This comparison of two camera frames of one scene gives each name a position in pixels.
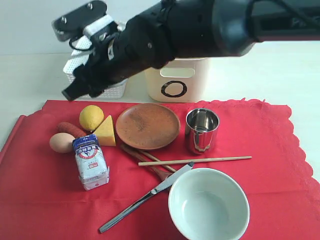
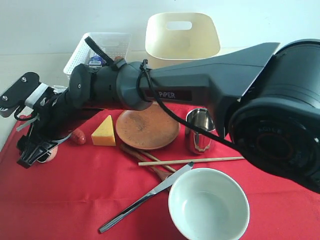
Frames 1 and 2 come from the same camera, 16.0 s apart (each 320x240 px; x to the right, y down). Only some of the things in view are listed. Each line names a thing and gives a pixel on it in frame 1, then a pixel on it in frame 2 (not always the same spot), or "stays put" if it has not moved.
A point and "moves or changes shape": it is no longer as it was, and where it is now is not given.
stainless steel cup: (201, 124) stays put
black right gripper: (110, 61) -> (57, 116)
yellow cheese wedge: (105, 133) stays put
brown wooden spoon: (162, 172) stays put
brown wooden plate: (147, 126) stays put
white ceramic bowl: (208, 204) stays put
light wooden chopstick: (177, 162) stays put
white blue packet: (93, 171) moves or changes shape
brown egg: (61, 142) -> (53, 153)
